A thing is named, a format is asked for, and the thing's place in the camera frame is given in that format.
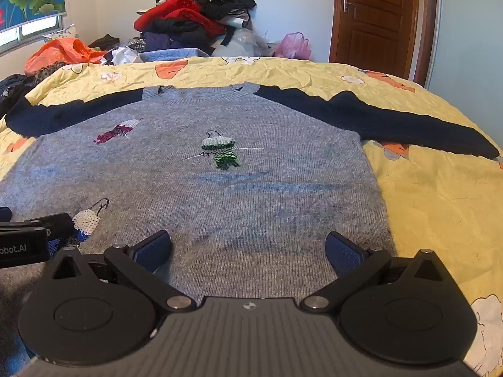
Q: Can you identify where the pile of clothes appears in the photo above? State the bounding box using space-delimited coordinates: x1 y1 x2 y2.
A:
134 0 258 57

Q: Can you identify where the patterned pillow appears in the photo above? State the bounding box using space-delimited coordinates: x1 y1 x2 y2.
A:
42 24 78 44

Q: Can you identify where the blue-grey folded cloth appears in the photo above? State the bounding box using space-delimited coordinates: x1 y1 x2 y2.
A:
139 47 211 63

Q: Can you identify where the dark clothes heap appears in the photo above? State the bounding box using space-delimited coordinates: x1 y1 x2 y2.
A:
0 73 40 119

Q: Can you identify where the pink plastic bag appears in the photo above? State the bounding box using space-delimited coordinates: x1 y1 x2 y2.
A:
273 32 313 61

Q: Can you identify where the orange plastic bag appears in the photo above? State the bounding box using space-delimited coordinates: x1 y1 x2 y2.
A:
24 38 107 76

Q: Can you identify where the pale translucent plastic bag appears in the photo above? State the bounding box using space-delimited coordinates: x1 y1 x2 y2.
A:
212 27 272 59

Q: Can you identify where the grey sweater with navy sleeves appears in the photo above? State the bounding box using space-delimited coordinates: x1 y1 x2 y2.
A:
0 82 500 366

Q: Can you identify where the white crumpled cloth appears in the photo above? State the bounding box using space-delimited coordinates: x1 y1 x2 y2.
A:
100 45 143 66

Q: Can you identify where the yellow printed bed sheet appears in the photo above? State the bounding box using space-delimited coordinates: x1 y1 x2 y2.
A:
0 57 503 377

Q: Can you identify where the dark olive cloth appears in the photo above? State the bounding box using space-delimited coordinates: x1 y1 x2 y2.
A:
88 35 120 51

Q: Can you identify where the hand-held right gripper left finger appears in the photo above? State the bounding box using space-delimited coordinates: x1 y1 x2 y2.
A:
47 231 197 315

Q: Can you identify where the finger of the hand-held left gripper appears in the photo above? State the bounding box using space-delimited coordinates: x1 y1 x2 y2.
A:
24 212 76 244

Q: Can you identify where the window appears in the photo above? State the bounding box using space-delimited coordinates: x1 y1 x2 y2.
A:
0 12 66 53

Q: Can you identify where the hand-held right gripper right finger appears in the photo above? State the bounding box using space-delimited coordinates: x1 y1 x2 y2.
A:
301 231 456 315

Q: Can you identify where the brown wooden door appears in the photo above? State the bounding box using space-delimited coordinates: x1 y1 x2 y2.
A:
329 0 421 75

